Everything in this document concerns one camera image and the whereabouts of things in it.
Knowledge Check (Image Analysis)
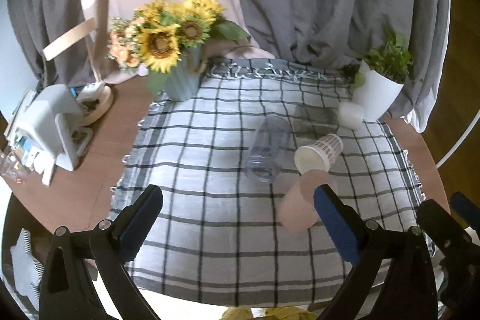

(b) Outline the clear plastic cup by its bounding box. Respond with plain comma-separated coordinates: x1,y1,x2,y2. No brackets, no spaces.
245,116,292,184

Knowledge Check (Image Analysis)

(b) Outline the printed paper cup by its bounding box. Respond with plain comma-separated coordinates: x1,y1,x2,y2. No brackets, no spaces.
294,133,344,175

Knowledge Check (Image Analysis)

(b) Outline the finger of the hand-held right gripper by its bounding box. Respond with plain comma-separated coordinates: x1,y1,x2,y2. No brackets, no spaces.
416,199,473,258
449,191,480,231

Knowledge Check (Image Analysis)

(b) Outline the pink cup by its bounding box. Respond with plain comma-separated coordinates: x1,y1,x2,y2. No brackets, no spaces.
277,169,339,233

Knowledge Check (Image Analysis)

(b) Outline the clear plastic container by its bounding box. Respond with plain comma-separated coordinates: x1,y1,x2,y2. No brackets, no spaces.
0,151,31,186

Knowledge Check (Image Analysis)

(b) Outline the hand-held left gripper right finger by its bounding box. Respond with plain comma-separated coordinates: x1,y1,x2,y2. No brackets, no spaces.
313,184,438,320

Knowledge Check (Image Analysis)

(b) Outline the checked grey white tablecloth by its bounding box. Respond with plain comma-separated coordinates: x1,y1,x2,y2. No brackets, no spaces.
109,58,427,310

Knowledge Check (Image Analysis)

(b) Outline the small white cup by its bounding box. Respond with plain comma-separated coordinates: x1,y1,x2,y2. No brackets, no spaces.
338,102,365,130

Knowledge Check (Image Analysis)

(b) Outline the sunflower bouquet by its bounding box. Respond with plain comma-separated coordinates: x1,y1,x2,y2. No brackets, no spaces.
106,0,251,96

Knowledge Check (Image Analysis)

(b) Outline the white tabletop appliance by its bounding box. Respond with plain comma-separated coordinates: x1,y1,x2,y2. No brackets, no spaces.
5,84,94,186

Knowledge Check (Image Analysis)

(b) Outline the green leafy plant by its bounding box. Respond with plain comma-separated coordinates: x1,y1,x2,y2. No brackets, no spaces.
347,22,426,88

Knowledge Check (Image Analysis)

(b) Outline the white plant pot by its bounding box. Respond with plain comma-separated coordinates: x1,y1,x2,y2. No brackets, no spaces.
352,59,406,123

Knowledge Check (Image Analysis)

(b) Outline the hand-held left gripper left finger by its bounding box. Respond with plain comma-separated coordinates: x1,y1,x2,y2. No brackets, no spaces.
39,184,164,320

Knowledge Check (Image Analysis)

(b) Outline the yellow cloth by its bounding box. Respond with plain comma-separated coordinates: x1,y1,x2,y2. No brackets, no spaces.
220,306,317,320

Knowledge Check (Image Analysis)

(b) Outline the white striped cushion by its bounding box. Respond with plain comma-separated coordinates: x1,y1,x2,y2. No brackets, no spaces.
9,228,46,299

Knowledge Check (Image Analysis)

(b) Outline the blue-grey ribbed vase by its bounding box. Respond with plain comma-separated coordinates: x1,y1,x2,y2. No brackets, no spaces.
163,46,206,102

